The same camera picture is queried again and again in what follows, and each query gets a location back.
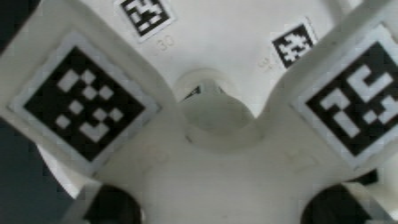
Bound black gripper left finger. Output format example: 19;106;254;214
59;182;146;224

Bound white cross-shaped table base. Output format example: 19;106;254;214
0;0;398;224

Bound white round table top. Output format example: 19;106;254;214
34;0;398;201

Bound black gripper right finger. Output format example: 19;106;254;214
300;183;394;224

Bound white cylindrical table leg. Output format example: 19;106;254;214
172;68;254;134

